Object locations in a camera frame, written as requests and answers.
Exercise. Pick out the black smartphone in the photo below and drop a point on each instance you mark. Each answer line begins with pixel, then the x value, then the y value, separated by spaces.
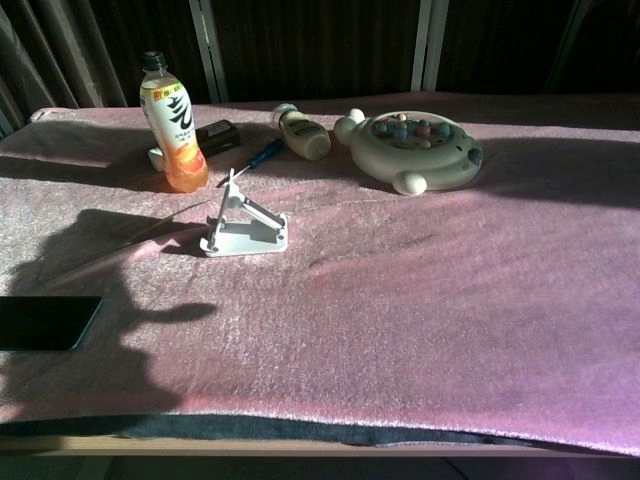
pixel 40 322

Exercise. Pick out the white folding phone stand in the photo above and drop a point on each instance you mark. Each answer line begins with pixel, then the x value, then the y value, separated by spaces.
pixel 250 240

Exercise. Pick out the pink plush table cloth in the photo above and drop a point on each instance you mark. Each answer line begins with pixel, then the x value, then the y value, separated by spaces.
pixel 375 300

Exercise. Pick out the small white milk bottle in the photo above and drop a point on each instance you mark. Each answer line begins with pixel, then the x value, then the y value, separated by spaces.
pixel 305 135

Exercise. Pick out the cream round fishing toy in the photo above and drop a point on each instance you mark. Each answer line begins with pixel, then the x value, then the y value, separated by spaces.
pixel 415 155

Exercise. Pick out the black rectangular box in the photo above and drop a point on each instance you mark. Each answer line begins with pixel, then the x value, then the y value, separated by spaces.
pixel 217 137

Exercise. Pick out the small white plastic object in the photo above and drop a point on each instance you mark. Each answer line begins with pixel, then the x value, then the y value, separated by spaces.
pixel 156 159

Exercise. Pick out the orange drink plastic bottle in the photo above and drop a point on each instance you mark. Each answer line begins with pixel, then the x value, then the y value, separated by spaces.
pixel 172 130

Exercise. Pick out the dark grey felt mat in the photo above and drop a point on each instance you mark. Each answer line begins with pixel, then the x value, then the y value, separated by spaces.
pixel 225 430

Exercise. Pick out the brown curtain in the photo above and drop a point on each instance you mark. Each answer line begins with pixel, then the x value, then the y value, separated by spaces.
pixel 55 55

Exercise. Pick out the white frame post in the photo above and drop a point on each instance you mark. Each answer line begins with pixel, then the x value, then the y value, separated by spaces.
pixel 210 50
pixel 430 45

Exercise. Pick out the grey frame post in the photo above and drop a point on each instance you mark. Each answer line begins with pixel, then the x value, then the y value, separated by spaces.
pixel 567 45

